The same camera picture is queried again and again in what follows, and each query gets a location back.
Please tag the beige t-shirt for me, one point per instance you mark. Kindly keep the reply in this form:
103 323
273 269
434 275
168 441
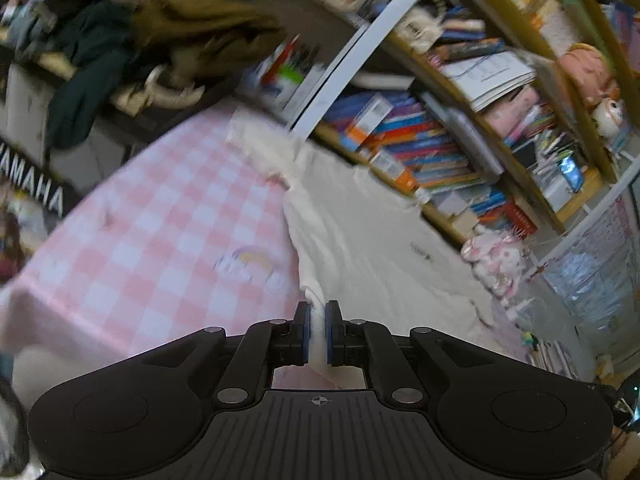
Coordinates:
370 230

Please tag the flat white orange box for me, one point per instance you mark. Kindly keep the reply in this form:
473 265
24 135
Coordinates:
395 171

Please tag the olive green cloth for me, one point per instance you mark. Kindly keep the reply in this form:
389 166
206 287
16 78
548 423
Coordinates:
200 35

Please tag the white green pen container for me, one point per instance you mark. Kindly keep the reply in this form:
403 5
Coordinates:
290 80

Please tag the white wooden bookshelf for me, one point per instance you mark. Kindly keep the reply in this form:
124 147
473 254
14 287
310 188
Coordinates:
350 60

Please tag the tall white orange box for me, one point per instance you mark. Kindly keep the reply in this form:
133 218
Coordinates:
370 121

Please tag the black digital piano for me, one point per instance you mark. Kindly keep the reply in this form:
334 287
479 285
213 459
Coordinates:
30 185

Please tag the row of colourful books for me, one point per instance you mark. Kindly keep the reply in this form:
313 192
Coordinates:
425 150

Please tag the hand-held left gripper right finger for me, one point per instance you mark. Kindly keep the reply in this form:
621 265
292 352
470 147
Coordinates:
330 334

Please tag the white pink plush bunny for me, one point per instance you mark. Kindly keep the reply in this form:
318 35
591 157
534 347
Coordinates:
495 262

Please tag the orange hair doll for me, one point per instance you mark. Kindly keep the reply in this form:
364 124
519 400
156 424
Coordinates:
587 72

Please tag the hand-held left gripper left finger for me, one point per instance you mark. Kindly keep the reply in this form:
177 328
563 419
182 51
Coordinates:
302 332

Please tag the dark green cloth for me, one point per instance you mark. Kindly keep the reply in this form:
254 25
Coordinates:
75 100

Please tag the stack of white papers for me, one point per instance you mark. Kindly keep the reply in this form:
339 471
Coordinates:
487 77

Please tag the thick red books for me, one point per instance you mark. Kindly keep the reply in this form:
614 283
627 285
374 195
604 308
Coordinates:
521 220

